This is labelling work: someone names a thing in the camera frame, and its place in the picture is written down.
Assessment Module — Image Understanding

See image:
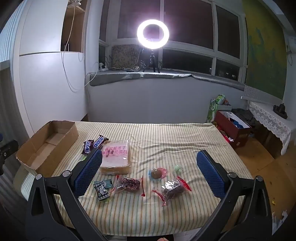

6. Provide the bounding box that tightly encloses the green wall poster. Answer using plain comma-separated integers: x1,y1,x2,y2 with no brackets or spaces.
242,0,287,100

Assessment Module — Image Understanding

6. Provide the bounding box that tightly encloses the white window frame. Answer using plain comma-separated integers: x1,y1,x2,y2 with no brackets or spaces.
99,0,248,84

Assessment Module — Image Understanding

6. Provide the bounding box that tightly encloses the sliced bread package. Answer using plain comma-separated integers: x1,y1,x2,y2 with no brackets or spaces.
100,138,133,175

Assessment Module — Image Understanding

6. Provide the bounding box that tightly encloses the dark cloth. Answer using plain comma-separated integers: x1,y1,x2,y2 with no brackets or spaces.
231,108,255,127

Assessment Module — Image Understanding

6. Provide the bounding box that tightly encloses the brown ball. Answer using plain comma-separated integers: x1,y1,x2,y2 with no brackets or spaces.
148,167,167,180

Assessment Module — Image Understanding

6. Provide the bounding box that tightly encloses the red cardboard box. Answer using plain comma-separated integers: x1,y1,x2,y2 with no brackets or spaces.
214,111,252,149

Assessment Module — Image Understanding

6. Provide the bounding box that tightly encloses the white wardrobe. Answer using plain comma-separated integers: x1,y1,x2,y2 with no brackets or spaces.
0,0,89,138

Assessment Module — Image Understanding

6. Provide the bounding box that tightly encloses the white cable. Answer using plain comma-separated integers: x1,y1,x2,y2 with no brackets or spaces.
60,0,91,92

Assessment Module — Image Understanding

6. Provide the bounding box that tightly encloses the white lace tablecloth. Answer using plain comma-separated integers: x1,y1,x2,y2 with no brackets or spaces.
248,101,292,156

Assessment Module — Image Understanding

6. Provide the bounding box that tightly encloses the clear red-edged snack packet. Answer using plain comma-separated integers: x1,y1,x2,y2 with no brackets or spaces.
152,176,192,207
111,175,146,198

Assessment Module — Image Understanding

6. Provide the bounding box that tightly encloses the black tripod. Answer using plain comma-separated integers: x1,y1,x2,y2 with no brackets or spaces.
142,49,161,73

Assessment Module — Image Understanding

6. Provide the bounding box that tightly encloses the green gift bag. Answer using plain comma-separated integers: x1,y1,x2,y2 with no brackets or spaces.
206,94,226,123

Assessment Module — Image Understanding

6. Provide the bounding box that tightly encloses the patterned board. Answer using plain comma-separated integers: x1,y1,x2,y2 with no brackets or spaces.
111,44,140,69

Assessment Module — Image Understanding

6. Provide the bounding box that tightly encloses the brown chocolate bar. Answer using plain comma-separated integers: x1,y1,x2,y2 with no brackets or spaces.
81,140,95,155
92,134,109,150

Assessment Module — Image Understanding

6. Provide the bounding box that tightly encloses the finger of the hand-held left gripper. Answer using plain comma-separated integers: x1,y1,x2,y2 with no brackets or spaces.
0,140,19,161

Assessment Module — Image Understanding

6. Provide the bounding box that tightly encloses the dark ornament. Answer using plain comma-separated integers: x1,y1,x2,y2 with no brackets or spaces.
273,103,288,119

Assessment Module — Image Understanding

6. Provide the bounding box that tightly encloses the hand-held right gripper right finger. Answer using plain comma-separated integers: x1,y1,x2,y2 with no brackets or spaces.
193,149,272,241

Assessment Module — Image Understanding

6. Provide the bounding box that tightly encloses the grey windowsill cushion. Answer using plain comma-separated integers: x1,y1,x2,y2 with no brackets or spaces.
87,70,245,92

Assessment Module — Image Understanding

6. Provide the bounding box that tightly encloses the ring light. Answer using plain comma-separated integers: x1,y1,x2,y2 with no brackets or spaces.
137,19,170,49

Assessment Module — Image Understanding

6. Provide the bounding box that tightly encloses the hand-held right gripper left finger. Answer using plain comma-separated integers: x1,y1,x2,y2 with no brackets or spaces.
24,149,108,241

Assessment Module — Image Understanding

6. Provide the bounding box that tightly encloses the brown cardboard box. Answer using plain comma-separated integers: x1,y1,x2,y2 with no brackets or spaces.
16,120,79,176

